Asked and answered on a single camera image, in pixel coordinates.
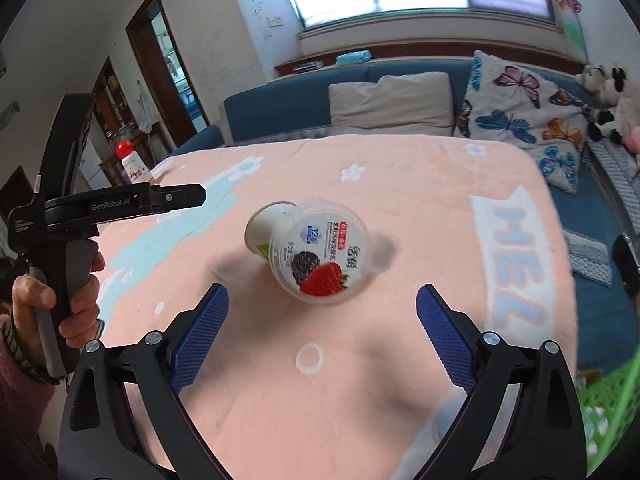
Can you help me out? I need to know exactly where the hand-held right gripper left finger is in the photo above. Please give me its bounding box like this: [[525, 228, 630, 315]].
[[59, 282, 231, 480]]

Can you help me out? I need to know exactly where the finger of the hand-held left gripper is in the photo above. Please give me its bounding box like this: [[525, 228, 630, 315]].
[[149, 183, 208, 214]]

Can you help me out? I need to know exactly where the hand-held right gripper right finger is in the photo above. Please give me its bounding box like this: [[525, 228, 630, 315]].
[[416, 284, 587, 480]]

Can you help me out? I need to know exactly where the white yogurt cup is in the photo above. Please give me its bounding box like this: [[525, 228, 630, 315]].
[[244, 199, 371, 304]]

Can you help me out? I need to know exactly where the green plastic mesh basket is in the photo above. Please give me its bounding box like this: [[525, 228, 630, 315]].
[[576, 355, 640, 480]]

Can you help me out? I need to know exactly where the person's left forearm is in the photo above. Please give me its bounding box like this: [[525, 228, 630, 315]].
[[0, 345, 59, 467]]

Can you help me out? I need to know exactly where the person's left hand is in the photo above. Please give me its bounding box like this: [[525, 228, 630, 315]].
[[10, 250, 107, 351]]

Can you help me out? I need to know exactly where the white bottle red cap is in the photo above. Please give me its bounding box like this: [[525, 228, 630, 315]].
[[115, 140, 156, 185]]

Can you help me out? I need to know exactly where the wooden shelf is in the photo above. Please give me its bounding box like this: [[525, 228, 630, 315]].
[[92, 57, 137, 162]]

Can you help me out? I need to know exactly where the brown framed doorway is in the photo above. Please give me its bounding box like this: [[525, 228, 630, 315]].
[[125, 0, 212, 149]]

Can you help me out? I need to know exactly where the blue sofa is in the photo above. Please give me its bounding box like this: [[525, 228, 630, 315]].
[[150, 56, 640, 377]]

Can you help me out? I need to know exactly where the pink printed blanket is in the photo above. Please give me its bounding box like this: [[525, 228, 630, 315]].
[[95, 135, 581, 480]]

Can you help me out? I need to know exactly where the striped grey cloth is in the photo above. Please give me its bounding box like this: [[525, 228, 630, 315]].
[[586, 140, 640, 222], [562, 230, 617, 287]]

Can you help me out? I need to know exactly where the black object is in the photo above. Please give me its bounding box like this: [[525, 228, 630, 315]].
[[611, 234, 640, 302]]

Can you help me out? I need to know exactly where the beige pillow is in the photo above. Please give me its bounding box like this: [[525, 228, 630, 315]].
[[328, 71, 455, 136]]

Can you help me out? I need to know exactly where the butterfly print pillow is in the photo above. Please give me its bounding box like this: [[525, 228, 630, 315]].
[[452, 50, 599, 194]]

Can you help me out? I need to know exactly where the black white plush toy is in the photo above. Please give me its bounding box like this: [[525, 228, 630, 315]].
[[586, 95, 640, 144]]

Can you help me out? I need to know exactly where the colourful pinwheel toy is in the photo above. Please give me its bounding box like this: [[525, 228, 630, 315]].
[[544, 0, 589, 64]]

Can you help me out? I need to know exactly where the dark braided bracelet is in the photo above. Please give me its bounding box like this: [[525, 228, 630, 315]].
[[1, 316, 62, 387]]

